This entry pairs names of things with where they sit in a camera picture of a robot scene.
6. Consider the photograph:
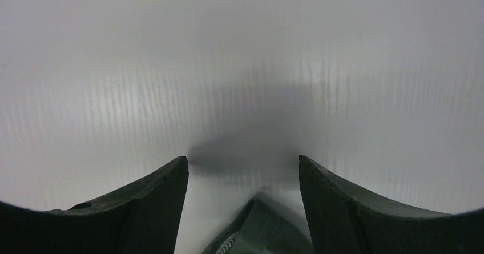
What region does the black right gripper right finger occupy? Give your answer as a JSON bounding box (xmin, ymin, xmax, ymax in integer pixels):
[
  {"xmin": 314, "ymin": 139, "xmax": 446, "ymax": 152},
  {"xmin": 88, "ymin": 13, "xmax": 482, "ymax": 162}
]
[{"xmin": 299, "ymin": 155, "xmax": 483, "ymax": 253}]

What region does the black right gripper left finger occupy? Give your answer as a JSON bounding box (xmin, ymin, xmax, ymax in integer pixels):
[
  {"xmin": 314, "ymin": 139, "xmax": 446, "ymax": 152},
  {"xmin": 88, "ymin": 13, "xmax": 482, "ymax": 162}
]
[{"xmin": 1, "ymin": 156, "xmax": 189, "ymax": 253}]

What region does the dark grey t shirt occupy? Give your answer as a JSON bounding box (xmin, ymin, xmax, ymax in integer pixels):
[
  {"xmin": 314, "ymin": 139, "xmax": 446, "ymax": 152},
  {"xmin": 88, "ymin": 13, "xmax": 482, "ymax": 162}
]
[{"xmin": 203, "ymin": 197, "xmax": 314, "ymax": 253}]

